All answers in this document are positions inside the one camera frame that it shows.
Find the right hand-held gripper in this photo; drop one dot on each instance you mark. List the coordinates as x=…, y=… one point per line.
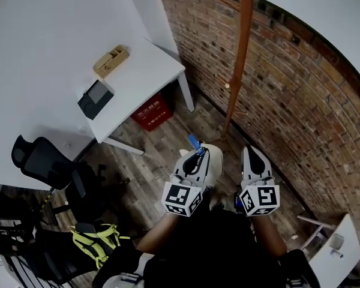
x=264, y=196

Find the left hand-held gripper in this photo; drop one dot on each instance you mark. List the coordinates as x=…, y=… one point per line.
x=178, y=195

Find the wooden coat stand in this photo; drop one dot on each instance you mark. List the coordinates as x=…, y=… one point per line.
x=243, y=46

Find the person's right forearm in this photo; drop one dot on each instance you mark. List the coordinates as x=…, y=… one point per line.
x=268, y=235

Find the person's left forearm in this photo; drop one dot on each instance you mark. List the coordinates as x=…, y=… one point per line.
x=157, y=234

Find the yellow-green and black backpack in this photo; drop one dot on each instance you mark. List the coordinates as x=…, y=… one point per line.
x=84, y=241

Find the black device with blue screen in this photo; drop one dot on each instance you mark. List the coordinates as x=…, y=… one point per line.
x=237, y=201

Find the person's light shoe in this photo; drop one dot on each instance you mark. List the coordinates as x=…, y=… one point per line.
x=220, y=202

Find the red box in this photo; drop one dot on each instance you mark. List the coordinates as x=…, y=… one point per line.
x=152, y=112

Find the person's black clothing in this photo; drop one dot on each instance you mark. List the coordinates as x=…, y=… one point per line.
x=210, y=244

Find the white desk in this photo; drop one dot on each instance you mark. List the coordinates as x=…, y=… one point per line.
x=138, y=82

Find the small white device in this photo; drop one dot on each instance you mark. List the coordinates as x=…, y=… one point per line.
x=336, y=241

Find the black square device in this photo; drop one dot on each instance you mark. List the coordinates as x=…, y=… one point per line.
x=94, y=99

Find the small white table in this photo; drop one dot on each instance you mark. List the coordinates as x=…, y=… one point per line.
x=336, y=265

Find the light wooden organizer box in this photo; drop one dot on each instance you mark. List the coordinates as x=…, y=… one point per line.
x=109, y=61

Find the black office chair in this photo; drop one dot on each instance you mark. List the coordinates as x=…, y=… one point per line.
x=45, y=160

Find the black bag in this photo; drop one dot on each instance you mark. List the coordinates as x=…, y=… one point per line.
x=60, y=259

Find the pale wooden stool frame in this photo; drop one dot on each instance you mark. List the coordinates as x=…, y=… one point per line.
x=313, y=235

